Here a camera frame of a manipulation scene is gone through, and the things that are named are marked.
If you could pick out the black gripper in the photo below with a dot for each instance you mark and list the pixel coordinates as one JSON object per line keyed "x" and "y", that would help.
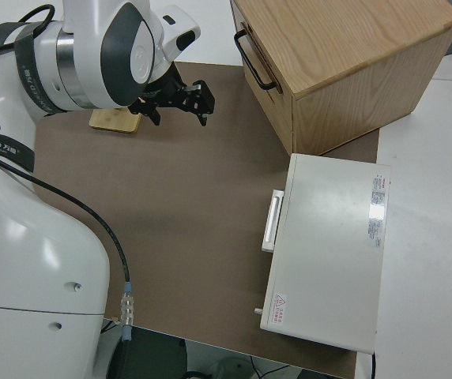
{"x": 166, "y": 92}

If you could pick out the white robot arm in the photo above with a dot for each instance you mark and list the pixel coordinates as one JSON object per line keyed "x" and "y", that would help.
{"x": 32, "y": 256}

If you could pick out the bamboo mug rack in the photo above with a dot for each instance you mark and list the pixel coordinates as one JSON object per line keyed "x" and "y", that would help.
{"x": 113, "y": 120}

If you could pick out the brown table mat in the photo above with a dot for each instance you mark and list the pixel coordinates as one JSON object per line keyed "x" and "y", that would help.
{"x": 170, "y": 197}

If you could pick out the wooden drawer box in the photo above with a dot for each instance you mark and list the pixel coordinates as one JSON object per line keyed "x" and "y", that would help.
{"x": 348, "y": 51}

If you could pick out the white toaster oven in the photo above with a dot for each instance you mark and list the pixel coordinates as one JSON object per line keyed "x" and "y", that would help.
{"x": 325, "y": 245}

